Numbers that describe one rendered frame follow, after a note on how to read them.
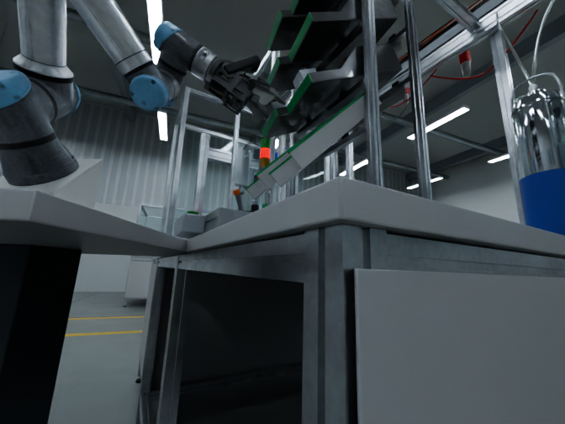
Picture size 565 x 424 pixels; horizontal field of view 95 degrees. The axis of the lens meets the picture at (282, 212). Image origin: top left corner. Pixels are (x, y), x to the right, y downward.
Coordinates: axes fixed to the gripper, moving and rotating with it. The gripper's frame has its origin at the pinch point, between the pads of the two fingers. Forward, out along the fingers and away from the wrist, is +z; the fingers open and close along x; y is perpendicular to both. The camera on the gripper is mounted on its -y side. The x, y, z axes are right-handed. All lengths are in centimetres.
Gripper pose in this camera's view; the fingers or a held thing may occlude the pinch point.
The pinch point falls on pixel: (277, 108)
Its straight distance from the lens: 81.0
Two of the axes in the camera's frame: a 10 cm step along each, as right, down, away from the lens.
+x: 3.6, -2.0, -9.1
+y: -4.2, 8.4, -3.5
